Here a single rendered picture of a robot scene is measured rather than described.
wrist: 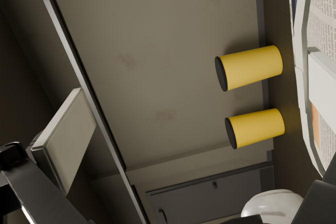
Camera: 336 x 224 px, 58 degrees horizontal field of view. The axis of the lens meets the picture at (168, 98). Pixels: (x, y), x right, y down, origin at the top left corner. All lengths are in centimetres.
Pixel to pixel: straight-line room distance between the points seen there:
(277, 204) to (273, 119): 358
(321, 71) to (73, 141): 13
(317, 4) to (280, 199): 46
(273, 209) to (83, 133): 51
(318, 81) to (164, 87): 392
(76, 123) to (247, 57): 348
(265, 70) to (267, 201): 308
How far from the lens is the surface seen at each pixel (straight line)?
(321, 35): 27
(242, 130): 408
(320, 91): 18
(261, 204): 66
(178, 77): 403
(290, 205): 66
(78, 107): 19
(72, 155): 17
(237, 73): 356
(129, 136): 450
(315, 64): 18
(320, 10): 27
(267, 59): 367
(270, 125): 419
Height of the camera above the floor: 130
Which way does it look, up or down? 1 degrees up
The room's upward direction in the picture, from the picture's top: 104 degrees counter-clockwise
